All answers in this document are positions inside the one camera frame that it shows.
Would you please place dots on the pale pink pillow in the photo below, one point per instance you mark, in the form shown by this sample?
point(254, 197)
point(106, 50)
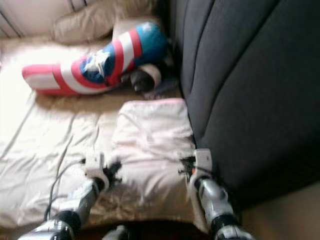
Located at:
point(155, 140)

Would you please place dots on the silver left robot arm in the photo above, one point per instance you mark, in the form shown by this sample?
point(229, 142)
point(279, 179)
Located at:
point(80, 205)

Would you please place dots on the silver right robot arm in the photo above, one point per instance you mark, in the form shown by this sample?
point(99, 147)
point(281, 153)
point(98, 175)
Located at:
point(220, 205)

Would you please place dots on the black plush with beige band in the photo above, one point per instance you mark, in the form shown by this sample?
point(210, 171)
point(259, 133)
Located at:
point(145, 79)

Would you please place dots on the dark grey upholstered cushion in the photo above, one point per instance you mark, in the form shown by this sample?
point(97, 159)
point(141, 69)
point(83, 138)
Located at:
point(255, 90)

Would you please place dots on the red white blue bolster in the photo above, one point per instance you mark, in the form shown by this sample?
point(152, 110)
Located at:
point(90, 70)

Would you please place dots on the beige pillow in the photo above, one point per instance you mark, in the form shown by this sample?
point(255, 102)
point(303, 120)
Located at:
point(95, 22)
point(122, 27)

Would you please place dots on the bright window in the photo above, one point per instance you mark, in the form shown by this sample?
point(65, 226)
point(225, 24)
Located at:
point(35, 15)

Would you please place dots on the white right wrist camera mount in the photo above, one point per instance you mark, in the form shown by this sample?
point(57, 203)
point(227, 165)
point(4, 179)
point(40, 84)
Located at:
point(204, 161)

